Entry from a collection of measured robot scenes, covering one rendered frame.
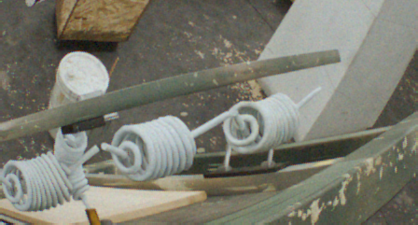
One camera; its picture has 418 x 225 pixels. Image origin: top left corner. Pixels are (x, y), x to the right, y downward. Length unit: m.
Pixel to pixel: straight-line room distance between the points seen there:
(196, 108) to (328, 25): 0.88
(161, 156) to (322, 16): 3.21
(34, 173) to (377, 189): 0.52
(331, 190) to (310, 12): 3.22
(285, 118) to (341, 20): 2.91
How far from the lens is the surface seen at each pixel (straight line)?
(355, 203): 0.93
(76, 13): 3.73
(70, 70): 3.19
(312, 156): 1.74
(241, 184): 1.57
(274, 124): 0.97
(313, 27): 4.04
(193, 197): 1.57
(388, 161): 1.03
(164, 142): 0.83
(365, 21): 3.74
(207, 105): 4.08
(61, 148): 0.75
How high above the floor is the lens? 2.38
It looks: 36 degrees down
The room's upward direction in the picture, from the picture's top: 33 degrees clockwise
